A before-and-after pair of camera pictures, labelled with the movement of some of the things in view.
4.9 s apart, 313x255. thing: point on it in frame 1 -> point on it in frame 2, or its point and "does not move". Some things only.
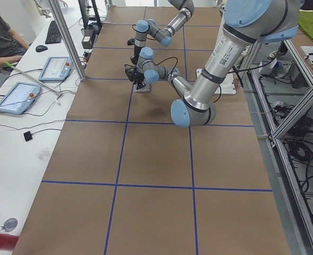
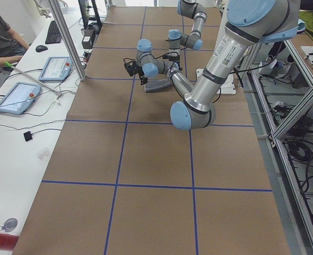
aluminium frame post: x=82 y=75 does not move
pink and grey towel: x=146 y=89 -> x=157 y=85
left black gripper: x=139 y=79 -> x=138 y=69
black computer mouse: x=40 y=48 does not move
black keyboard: x=53 y=34 does not move
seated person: x=4 y=45 does not move
